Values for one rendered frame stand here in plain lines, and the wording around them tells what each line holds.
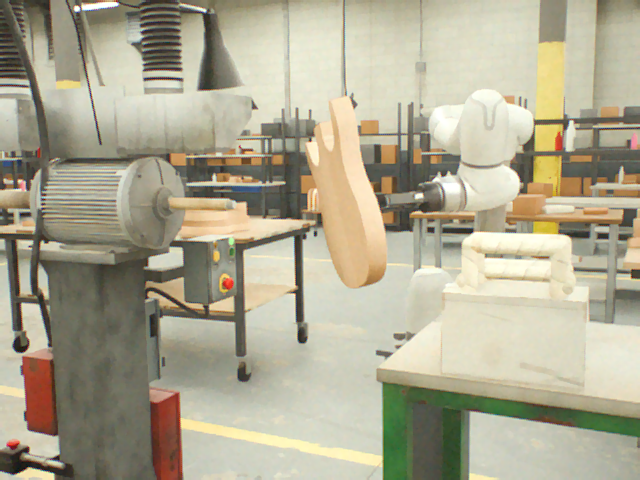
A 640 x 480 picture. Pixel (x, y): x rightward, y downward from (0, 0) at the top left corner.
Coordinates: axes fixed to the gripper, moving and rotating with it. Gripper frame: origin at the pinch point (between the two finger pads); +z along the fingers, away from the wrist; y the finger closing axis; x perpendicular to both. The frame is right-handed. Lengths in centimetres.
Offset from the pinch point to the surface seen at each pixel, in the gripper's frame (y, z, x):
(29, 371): 67, 90, -24
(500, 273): -17.6, -23.7, -21.1
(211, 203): 25.0, 31.6, 10.8
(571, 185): 769, -586, 80
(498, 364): -28.5, -13.4, -38.4
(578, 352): -38, -25, -38
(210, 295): 58, 34, -12
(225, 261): 62, 27, -2
